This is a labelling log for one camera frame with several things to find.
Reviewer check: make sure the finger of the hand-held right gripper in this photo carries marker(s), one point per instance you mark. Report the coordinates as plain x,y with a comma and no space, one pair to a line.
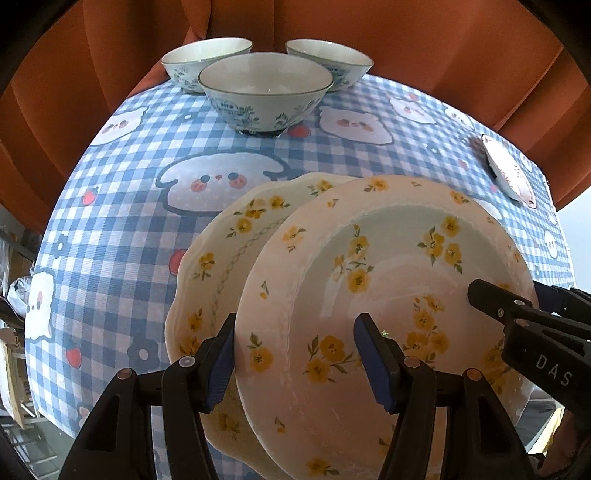
498,302
565,300

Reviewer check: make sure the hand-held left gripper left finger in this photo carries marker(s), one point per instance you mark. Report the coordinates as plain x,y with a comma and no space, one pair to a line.
220,367

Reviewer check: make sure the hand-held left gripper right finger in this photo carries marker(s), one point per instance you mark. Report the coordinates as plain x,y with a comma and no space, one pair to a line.
375,367

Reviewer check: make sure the yellow flower plate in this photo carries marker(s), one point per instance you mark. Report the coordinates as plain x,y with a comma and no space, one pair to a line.
397,286
217,281

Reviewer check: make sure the pink red-rimmed plate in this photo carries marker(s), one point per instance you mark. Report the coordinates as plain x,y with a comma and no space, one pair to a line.
510,177

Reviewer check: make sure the blue floral bowl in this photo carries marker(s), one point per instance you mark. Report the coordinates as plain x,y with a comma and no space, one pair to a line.
265,99
184,69
344,69

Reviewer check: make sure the blue checked bear tablecloth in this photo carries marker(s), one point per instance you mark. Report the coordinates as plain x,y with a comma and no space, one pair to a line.
147,194

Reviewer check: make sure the wooden furniture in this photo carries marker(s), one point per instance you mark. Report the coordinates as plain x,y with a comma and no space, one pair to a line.
16,392

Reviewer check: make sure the clear plastic bag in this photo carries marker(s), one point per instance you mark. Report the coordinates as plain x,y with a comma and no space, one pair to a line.
18,295

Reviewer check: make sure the orange curtain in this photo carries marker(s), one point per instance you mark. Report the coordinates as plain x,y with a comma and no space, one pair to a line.
461,46

